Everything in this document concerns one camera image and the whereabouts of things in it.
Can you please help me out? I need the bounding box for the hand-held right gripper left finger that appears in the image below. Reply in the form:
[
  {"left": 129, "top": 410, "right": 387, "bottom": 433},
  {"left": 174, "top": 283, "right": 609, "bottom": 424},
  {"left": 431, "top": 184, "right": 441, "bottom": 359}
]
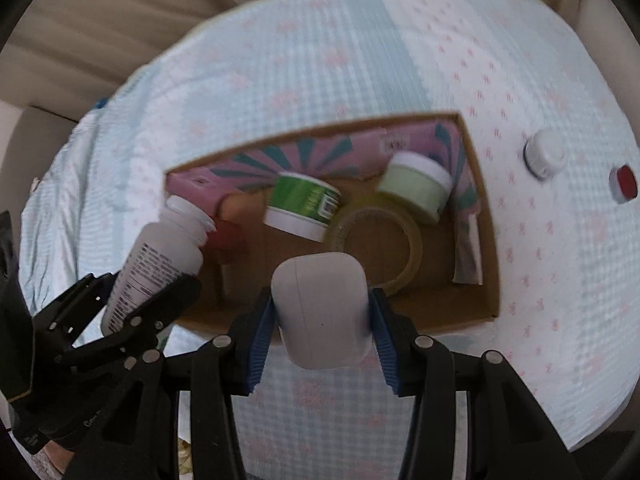
[{"left": 75, "top": 292, "right": 280, "bottom": 480}]

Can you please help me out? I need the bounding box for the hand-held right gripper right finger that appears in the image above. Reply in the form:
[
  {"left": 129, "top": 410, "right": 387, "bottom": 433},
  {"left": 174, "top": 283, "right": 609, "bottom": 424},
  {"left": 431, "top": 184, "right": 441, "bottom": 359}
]
[{"left": 367, "top": 289, "right": 583, "bottom": 480}]

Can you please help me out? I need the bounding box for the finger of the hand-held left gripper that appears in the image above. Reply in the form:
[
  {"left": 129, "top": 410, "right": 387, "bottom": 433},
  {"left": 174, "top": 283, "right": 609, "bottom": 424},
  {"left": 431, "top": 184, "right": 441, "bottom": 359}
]
[
  {"left": 31, "top": 272, "right": 118, "bottom": 356},
  {"left": 55, "top": 274, "right": 203, "bottom": 368}
]

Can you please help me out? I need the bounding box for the white plastic bottle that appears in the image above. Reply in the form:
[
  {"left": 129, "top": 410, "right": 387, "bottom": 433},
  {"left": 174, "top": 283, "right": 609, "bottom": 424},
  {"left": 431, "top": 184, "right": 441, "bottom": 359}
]
[{"left": 100, "top": 195, "right": 217, "bottom": 338}]

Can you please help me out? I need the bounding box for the white earbuds case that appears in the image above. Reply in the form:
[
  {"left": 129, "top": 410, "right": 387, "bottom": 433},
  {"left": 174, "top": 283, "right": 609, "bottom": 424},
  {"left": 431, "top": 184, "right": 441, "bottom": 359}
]
[{"left": 270, "top": 254, "right": 374, "bottom": 370}]

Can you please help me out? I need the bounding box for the clear tape roll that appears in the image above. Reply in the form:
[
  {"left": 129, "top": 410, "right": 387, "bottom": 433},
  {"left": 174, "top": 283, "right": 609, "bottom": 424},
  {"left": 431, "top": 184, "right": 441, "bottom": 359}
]
[{"left": 327, "top": 205, "right": 424, "bottom": 294}]

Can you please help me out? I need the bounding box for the small red container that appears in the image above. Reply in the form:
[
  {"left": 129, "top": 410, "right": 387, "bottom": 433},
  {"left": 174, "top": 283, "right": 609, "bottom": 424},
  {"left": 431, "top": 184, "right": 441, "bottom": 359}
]
[{"left": 212, "top": 222, "right": 247, "bottom": 266}]

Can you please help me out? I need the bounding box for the pink cardboard box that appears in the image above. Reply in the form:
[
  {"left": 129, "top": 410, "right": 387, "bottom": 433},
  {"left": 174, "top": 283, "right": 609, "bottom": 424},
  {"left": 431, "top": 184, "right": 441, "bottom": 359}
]
[{"left": 162, "top": 110, "right": 502, "bottom": 335}]

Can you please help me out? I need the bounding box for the green label jar white lid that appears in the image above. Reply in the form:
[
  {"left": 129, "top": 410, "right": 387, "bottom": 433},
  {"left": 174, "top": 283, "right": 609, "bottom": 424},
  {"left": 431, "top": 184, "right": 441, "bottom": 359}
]
[{"left": 262, "top": 171, "right": 342, "bottom": 244}]

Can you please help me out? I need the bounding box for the pale green jar white lid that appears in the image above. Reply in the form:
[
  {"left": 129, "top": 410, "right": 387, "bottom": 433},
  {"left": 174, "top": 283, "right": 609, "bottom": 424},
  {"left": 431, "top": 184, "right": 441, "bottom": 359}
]
[{"left": 376, "top": 151, "right": 453, "bottom": 224}]

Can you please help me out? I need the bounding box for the person's left hand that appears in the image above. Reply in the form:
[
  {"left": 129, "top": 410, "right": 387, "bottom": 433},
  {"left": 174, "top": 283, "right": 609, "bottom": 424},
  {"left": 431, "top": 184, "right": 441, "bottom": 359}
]
[{"left": 41, "top": 442, "right": 77, "bottom": 477}]

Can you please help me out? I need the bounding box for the light blue crumpled blanket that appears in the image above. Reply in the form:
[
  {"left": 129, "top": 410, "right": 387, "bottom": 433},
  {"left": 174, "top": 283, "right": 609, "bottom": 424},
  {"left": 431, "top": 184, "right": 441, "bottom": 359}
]
[{"left": 20, "top": 67, "right": 171, "bottom": 351}]

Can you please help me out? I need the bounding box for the grey bed headboard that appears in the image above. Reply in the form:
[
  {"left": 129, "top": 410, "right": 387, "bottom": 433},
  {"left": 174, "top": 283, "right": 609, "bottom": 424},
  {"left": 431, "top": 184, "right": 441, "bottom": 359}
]
[{"left": 0, "top": 102, "right": 83, "bottom": 216}]

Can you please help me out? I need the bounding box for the small white jar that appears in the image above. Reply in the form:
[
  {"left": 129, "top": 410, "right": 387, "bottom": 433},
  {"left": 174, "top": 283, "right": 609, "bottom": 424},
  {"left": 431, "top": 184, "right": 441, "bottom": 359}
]
[{"left": 523, "top": 130, "right": 568, "bottom": 181}]

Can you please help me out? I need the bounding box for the red capped small bottle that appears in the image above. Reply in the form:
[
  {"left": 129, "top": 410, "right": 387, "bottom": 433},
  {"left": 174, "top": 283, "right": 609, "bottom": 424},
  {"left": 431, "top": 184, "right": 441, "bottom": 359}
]
[{"left": 608, "top": 164, "right": 639, "bottom": 205}]

